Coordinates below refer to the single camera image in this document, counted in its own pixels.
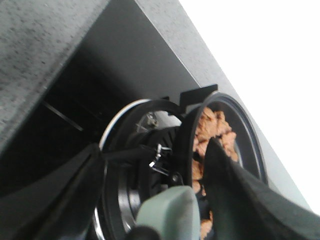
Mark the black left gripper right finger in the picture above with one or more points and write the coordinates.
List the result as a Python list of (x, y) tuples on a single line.
[(256, 212)]

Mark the left black pan support grate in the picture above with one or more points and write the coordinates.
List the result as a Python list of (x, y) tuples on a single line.
[(152, 141)]

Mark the black frying pan green handle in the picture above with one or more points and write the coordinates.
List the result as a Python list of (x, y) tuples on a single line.
[(175, 213)]

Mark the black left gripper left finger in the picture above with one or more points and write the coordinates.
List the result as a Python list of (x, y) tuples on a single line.
[(59, 206)]

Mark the black glass gas hob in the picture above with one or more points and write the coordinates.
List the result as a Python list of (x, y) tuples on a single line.
[(66, 68)]

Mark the brown meat pieces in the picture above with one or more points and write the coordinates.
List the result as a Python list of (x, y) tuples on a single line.
[(213, 148)]

